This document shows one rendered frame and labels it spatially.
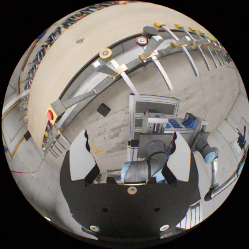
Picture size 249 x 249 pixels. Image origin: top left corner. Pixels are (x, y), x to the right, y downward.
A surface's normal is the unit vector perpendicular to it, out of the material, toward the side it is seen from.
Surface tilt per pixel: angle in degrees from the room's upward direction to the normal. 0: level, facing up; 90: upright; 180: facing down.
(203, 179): 90
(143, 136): 0
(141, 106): 0
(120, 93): 0
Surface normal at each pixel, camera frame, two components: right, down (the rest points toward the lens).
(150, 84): -0.04, 0.50
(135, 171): -0.12, -0.60
